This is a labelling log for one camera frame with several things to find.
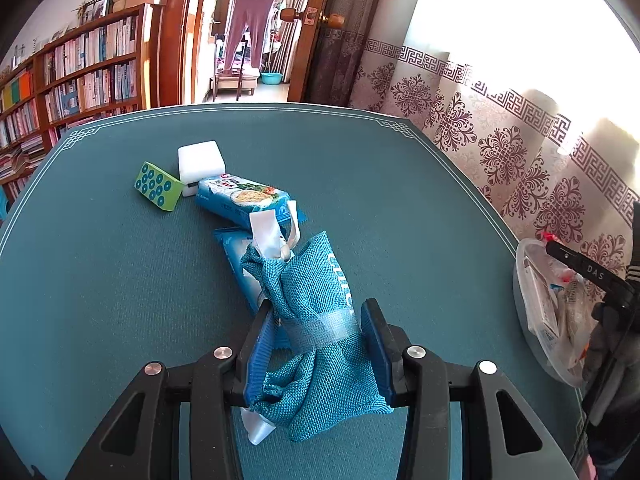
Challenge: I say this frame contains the wooden chair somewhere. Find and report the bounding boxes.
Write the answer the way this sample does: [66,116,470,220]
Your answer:
[212,57,258,101]

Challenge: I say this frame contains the dark brown curtain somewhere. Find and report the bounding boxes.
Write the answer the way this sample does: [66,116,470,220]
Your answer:
[305,0,391,111]

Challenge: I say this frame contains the photo frame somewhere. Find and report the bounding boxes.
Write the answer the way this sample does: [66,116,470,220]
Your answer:
[80,0,112,23]

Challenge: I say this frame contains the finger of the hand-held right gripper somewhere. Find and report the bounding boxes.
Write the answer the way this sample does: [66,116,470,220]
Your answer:
[545,241,583,272]

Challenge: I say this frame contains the person's right forearm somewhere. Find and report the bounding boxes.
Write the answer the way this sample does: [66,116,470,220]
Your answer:
[582,385,640,480]

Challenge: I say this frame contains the wooden door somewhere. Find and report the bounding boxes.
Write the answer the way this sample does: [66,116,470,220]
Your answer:
[287,0,341,103]

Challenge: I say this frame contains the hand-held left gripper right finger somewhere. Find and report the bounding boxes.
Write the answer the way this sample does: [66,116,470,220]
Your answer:
[360,298,571,480]

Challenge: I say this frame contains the rows of books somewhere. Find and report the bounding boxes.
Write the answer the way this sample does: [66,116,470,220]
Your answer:
[0,15,141,161]

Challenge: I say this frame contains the cream patterned curtain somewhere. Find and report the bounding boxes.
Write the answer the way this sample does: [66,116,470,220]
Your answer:
[350,0,640,256]

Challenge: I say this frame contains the blue noodle packet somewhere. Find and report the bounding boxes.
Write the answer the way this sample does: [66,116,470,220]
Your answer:
[214,227,273,318]
[194,172,305,226]

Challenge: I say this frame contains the pile of books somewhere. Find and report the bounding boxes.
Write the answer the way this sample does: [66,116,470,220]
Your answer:
[0,135,48,181]

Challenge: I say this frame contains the clear plastic container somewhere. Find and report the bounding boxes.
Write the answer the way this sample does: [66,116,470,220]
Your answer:
[512,237,608,388]

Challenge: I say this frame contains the pink hanging pants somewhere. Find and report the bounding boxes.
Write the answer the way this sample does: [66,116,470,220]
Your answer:
[222,0,278,72]

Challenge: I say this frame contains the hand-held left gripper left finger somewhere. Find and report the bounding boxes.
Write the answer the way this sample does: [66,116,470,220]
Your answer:
[65,300,275,480]

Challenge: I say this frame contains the white sponge block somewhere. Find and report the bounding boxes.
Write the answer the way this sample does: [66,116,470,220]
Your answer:
[177,141,227,197]

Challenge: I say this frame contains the blue knitted cloth bundle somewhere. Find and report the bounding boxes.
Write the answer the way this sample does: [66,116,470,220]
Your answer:
[240,210,396,446]

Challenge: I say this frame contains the wooden bookshelf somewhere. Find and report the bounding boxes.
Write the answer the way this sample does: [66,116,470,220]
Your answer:
[0,2,163,211]

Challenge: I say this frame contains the wooden door frame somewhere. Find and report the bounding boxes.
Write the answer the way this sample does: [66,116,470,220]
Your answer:
[160,0,211,108]

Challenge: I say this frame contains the green dotted block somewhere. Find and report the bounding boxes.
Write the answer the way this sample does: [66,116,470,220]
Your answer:
[132,161,182,212]

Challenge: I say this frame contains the brass door knob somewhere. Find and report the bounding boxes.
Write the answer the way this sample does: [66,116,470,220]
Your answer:
[280,6,346,30]

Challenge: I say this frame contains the person's right hand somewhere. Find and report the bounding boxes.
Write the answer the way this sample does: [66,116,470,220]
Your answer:
[582,305,626,388]

